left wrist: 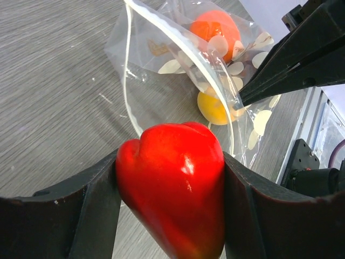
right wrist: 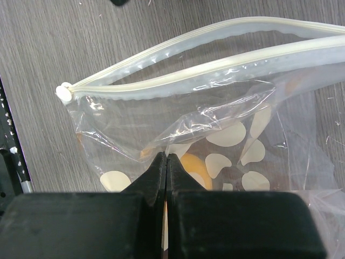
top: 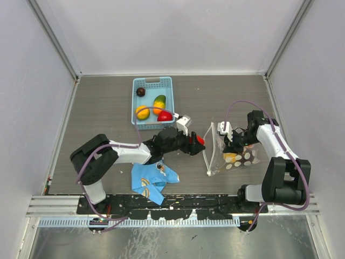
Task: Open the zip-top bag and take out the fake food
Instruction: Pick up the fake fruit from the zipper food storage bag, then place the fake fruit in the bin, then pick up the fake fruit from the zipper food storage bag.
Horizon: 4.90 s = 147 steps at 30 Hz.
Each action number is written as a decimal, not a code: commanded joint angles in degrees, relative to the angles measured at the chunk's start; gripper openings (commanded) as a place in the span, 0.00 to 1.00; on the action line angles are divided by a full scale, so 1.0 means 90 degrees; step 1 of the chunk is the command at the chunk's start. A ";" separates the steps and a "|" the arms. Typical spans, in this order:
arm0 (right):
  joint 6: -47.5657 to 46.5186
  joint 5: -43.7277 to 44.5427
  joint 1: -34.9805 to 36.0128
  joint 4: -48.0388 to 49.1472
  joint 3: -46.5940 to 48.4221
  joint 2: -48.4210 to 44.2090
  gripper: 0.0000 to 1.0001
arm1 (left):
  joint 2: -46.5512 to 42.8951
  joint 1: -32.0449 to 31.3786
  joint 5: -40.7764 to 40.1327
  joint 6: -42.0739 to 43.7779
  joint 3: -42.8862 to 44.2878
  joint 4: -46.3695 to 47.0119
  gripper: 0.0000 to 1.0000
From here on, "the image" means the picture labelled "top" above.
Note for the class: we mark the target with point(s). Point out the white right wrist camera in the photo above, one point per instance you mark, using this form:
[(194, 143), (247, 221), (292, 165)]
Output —
[(224, 129)]

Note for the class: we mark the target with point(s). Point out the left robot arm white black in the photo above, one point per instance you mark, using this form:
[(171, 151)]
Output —
[(93, 159)]

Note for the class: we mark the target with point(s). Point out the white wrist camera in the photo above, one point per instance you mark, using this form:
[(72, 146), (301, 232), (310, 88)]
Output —
[(182, 124), (224, 129)]

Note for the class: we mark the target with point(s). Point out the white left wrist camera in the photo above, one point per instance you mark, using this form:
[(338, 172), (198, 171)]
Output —
[(182, 124)]

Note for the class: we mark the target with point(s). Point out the light blue plastic basket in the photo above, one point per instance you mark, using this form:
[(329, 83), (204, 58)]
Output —
[(154, 87)]

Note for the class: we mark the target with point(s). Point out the aluminium frame rail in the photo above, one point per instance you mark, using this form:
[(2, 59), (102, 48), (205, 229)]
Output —
[(53, 206)]

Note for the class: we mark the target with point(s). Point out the yellow fake lemon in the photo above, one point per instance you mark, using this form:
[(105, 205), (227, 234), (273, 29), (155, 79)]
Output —
[(142, 112)]

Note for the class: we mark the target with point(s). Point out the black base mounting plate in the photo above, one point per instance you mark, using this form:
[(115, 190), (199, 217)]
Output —
[(173, 207)]

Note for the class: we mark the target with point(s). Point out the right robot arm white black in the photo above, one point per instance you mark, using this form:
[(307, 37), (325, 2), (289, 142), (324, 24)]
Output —
[(287, 177)]

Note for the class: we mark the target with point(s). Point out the red fake apple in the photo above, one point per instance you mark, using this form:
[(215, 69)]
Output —
[(164, 116)]

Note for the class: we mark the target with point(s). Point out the red fake strawberry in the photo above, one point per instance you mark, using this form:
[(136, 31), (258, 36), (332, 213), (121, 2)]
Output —
[(200, 140)]

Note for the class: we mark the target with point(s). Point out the white slotted cable duct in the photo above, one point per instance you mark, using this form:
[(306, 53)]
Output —
[(80, 222)]

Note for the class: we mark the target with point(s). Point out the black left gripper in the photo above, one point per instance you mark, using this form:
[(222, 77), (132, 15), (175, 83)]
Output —
[(190, 148)]

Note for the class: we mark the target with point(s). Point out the dark purple fake plum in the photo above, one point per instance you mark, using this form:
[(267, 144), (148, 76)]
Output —
[(140, 92)]

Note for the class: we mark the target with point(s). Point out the orange fake fruit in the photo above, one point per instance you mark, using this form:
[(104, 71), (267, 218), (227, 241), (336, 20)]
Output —
[(159, 104)]

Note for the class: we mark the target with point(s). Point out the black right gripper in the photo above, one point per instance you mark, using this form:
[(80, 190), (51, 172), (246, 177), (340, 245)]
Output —
[(232, 147)]

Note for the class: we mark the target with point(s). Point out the blue patterned cloth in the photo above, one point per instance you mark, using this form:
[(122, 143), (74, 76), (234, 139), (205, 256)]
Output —
[(150, 180)]

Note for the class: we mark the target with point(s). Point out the small orange fake tangerine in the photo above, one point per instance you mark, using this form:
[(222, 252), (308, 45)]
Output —
[(230, 157)]

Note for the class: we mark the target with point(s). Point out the clear polka dot zip bag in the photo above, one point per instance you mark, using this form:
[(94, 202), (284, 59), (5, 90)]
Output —
[(216, 161)]

